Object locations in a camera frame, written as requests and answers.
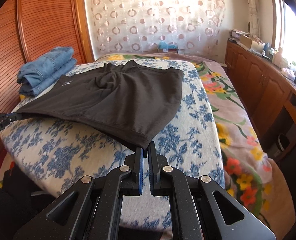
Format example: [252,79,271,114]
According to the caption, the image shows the black shorts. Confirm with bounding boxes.
[17,60,184,148]

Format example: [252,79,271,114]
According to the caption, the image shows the folded blue jeans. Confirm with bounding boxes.
[17,47,77,97]

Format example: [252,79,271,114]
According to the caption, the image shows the blue floral white blanket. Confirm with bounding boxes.
[0,57,226,233]

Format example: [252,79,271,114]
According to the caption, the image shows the colourful floral pink bedspread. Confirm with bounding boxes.
[100,54,296,237]

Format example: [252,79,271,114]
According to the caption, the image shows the wooden slatted headboard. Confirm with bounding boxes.
[0,0,94,113]

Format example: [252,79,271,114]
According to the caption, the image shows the box with blue cloth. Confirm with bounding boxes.
[157,41,179,54]

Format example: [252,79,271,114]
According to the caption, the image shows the long wooden sideboard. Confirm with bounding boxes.
[225,41,296,161]

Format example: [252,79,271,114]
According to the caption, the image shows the circle patterned sheer curtain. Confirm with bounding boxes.
[85,0,225,57]

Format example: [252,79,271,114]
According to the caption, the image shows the cardboard box on sideboard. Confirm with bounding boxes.
[239,35,264,53]

